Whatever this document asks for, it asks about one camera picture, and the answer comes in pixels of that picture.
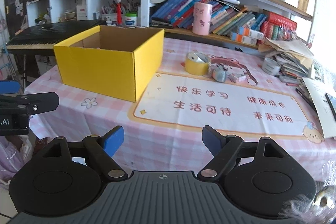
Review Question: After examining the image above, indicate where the white staples box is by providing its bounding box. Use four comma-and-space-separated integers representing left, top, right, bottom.
228, 73, 246, 83

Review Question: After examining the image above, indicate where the black electronic keyboard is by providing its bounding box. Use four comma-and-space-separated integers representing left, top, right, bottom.
6, 20, 106, 56

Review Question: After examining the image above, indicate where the pink checkered table mat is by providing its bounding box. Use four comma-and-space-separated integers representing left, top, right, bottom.
26, 39, 335, 180

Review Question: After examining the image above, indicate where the yellow cardboard box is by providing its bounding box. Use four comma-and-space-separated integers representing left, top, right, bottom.
54, 26, 165, 102

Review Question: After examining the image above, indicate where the yellow tape roll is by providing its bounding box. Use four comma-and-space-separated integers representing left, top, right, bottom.
185, 52, 210, 76

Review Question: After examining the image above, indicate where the grey pencil case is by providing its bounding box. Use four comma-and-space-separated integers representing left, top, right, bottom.
279, 75, 300, 84

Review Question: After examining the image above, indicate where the clear tape roll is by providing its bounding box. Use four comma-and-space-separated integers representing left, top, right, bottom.
261, 58, 281, 76

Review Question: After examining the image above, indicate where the black marker pen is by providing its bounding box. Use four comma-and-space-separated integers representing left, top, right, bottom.
295, 88, 317, 113

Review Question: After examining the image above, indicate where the orange white box lower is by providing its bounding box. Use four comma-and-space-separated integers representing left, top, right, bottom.
230, 32, 257, 46

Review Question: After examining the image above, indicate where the orange white box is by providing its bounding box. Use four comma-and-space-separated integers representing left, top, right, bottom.
230, 32, 257, 46
237, 27, 264, 40

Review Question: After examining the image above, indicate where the white paper sheet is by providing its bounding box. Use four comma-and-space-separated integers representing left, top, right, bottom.
303, 78, 335, 139

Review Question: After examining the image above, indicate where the stack of papers and notebooks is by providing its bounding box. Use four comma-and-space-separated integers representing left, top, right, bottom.
258, 38, 323, 82

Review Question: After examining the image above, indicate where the orange white box upper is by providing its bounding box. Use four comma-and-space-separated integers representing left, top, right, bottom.
237, 27, 264, 40

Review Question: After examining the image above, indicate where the white jar green lid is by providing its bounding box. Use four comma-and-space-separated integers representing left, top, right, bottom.
124, 12, 138, 27

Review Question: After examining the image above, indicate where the pink cylindrical canister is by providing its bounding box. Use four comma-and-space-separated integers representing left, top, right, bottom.
192, 2, 213, 36

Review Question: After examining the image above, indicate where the red dictionary book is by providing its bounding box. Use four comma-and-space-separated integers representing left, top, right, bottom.
264, 11, 297, 31

